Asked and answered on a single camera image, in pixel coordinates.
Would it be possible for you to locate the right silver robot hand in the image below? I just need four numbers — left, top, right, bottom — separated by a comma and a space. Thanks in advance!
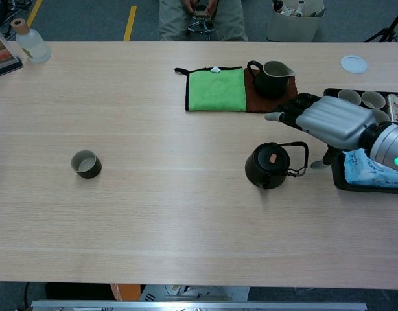
264, 92, 381, 170

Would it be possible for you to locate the black teapot with handle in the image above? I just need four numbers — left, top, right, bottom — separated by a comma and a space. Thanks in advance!
244, 141, 309, 190

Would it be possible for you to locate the dark teacup beige inside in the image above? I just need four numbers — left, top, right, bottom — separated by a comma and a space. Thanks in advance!
70, 150, 102, 179

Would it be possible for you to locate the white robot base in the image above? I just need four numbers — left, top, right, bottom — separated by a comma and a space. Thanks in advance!
139, 284, 251, 302

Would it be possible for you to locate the small beige teacup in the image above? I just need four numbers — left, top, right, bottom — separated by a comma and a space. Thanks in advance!
337, 89, 362, 106
372, 109, 392, 126
361, 91, 386, 110

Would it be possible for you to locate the blue wet wipes pack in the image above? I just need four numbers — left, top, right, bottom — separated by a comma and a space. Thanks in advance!
343, 149, 398, 190

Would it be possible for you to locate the white round lid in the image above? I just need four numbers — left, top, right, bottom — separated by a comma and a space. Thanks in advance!
340, 54, 369, 75

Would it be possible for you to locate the black plastic tray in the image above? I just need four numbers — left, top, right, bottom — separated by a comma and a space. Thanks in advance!
323, 87, 398, 194

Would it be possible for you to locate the brown cloth mat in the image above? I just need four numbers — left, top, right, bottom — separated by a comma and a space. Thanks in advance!
244, 67, 299, 114

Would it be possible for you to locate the black pitcher beige inside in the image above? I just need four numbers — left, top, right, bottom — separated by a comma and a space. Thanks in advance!
246, 60, 296, 100

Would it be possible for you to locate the black tripod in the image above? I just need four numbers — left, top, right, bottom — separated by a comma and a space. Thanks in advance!
364, 3, 398, 43

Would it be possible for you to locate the beige storage bin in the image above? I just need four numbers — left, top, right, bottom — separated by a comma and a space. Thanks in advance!
266, 0, 325, 43

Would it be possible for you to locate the green cloth black trim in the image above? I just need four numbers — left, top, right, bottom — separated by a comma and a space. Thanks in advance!
174, 66, 248, 113

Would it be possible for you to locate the metal chair base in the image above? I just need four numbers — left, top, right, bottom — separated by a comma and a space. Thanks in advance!
187, 16, 217, 35

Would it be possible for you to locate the dark handheld phone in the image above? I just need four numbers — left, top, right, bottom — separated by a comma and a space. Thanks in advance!
193, 3, 213, 17

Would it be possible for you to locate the person in khaki trousers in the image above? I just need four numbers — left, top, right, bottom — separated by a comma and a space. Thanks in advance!
158, 0, 250, 42

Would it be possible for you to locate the orange object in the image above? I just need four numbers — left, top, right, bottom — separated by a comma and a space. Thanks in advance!
110, 283, 141, 301

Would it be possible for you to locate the glass bottle wooden cap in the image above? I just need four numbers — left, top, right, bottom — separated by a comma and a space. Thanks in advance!
10, 18, 52, 63

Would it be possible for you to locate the aluminium rail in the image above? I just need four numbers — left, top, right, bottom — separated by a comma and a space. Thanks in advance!
30, 299, 368, 311

